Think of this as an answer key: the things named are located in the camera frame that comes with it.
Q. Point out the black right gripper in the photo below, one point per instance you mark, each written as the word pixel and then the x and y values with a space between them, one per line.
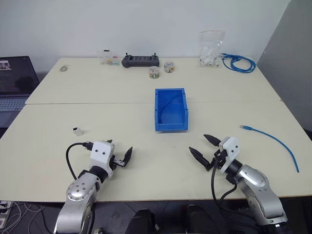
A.
pixel 217 159

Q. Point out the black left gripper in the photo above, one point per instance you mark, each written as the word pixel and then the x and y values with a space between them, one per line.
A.
pixel 118 162

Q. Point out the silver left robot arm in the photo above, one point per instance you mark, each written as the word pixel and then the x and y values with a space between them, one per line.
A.
pixel 79 192

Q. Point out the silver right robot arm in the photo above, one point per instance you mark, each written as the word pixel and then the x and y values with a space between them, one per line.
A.
pixel 258 190

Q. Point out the small white adapter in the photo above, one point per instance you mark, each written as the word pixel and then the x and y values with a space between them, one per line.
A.
pixel 78 131

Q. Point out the blue plastic storage bin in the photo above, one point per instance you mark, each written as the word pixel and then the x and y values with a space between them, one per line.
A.
pixel 171 109

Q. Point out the dark rounded shape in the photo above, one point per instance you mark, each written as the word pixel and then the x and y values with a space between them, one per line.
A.
pixel 200 219
pixel 142 223

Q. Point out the clear jar of coloured beads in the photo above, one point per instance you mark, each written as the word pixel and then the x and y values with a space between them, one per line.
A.
pixel 153 72
pixel 169 67

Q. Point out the black handheld remote controller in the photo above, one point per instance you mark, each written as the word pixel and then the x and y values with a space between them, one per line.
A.
pixel 140 61

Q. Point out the clear plastic parts box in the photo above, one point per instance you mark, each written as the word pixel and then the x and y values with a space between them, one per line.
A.
pixel 108 58

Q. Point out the clear plastic zip bag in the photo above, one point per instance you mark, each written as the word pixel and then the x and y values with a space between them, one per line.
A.
pixel 210 48

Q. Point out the grey open laptop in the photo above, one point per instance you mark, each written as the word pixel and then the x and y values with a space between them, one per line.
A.
pixel 14 80

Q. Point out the white power strip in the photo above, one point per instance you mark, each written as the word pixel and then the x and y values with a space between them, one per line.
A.
pixel 4 212

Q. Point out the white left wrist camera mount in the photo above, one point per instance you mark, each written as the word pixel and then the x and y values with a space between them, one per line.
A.
pixel 100 156

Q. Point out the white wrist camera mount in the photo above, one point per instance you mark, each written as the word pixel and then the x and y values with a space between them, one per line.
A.
pixel 100 156
pixel 231 151

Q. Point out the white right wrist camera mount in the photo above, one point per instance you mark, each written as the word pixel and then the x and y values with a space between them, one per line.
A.
pixel 231 151

